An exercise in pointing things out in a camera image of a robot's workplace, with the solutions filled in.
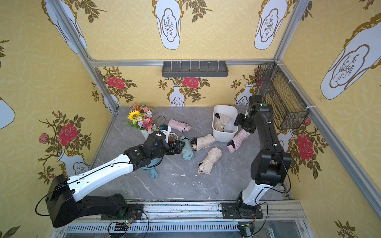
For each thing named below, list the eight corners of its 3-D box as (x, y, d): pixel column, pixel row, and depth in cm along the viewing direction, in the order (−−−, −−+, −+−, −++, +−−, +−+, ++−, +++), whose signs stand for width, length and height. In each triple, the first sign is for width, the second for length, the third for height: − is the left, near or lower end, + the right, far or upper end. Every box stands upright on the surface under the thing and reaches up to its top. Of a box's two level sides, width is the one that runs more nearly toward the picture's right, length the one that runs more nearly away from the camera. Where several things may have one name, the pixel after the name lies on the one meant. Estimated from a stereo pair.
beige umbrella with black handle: (194, 152, 97) (194, 148, 93) (190, 143, 101) (189, 139, 97) (215, 144, 100) (216, 140, 96) (210, 136, 105) (211, 131, 101)
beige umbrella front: (196, 171, 89) (197, 167, 85) (212, 149, 98) (213, 145, 94) (207, 178, 86) (208, 175, 82) (222, 155, 95) (223, 151, 91)
